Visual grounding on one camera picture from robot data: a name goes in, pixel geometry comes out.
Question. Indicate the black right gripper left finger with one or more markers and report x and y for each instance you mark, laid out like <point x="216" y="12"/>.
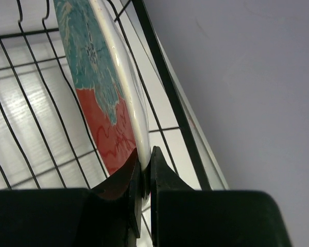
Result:
<point x="107" y="215"/>

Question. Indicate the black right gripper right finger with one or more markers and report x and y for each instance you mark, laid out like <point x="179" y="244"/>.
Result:
<point x="182" y="216"/>

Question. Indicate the teal and red plate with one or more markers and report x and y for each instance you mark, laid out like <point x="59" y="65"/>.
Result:
<point x="106" y="82"/>

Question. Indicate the black wire dish rack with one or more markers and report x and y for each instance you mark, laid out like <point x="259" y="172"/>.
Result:
<point x="53" y="133"/>

